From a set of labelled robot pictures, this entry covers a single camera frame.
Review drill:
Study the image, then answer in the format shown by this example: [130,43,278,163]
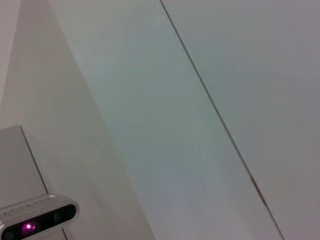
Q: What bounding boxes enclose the silver head depth camera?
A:
[0,193,80,240]

